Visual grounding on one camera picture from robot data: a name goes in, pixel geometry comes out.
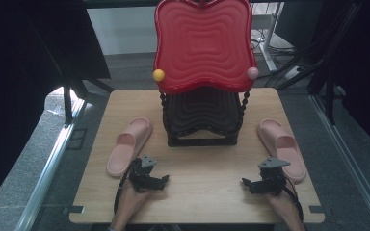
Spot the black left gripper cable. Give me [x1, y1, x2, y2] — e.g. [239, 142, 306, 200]
[113, 157, 140, 216]

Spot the person's right hand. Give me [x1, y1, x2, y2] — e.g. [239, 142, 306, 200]
[264, 183, 299, 214]

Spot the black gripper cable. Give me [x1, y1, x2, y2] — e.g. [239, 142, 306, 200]
[282, 177, 304, 223]
[113, 157, 140, 216]

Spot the white power strip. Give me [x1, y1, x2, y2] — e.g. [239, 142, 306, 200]
[283, 64, 304, 81]

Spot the black tripod stand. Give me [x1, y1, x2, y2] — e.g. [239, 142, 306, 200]
[61, 76, 116, 127]

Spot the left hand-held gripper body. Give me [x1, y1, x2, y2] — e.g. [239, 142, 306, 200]
[128, 153, 162, 193]

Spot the dark floor socket plate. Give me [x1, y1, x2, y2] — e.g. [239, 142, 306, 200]
[66, 128, 89, 151]

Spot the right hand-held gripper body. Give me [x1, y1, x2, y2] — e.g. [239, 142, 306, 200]
[252, 155, 292, 196]

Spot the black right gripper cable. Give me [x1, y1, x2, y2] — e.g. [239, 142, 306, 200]
[282, 177, 304, 223]

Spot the red and black shoe rack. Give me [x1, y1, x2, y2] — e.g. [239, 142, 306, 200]
[153, 0, 258, 148]

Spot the aluminium floor rail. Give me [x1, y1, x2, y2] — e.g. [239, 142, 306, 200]
[307, 94, 370, 231]
[13, 98, 89, 231]

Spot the bundle of floor cables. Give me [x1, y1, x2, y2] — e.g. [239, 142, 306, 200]
[250, 28, 299, 66]

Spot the white desk leg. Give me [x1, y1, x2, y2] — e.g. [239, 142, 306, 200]
[257, 2, 285, 73]

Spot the black curtain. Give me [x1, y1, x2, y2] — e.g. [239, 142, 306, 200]
[0, 0, 112, 214]
[314, 0, 370, 159]

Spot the black metal stand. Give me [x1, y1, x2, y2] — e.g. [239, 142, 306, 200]
[276, 0, 364, 127]

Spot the pink slipper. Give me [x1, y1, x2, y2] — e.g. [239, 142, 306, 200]
[257, 118, 307, 186]
[106, 116, 153, 178]

